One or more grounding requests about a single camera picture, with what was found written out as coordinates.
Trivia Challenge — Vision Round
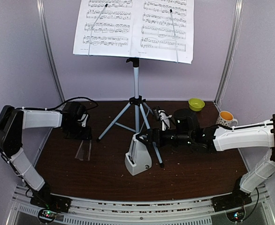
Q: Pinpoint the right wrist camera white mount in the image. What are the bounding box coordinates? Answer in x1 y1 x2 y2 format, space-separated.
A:
153 107 172 131

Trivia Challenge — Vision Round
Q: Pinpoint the aluminium corner post right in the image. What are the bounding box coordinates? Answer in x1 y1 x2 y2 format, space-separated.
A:
214 0 244 111

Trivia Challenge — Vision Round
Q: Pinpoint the aluminium corner post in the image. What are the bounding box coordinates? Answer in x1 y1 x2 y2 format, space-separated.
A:
36 0 65 102
214 0 244 111

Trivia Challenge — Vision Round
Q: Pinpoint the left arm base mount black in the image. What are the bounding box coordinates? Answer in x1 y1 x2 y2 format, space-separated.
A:
30 195 71 213

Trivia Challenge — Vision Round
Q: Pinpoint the white mug orange inside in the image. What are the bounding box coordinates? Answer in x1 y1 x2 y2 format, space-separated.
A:
216 111 238 127

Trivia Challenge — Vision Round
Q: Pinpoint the aluminium front rail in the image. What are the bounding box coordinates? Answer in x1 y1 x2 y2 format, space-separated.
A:
10 185 269 225

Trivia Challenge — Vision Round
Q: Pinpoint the clear metronome front cover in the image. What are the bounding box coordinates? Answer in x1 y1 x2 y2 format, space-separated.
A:
75 140 92 161

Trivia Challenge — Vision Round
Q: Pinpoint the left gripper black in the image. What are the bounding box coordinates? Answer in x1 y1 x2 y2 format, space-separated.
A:
65 121 92 141

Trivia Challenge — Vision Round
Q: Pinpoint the green bowl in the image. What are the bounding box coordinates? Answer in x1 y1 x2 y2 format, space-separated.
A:
188 98 205 112

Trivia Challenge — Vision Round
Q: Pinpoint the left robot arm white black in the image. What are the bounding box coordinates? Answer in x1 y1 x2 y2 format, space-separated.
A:
0 97 98 208

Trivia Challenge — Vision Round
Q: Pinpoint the sheet music page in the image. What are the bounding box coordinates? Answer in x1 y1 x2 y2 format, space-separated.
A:
130 0 194 64
73 0 135 57

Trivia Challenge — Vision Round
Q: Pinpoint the aluminium corner post left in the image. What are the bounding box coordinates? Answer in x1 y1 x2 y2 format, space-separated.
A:
36 0 65 102

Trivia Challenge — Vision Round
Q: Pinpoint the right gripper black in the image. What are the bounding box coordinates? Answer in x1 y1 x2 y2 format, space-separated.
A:
135 127 192 150

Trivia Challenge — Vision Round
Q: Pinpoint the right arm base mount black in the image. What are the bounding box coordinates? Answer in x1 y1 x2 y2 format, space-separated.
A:
212 194 252 212

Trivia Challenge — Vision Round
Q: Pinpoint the white metronome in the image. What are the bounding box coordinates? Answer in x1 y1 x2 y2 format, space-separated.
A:
125 134 152 176

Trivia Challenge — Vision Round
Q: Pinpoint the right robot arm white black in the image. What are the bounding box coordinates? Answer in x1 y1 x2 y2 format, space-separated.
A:
129 108 275 207

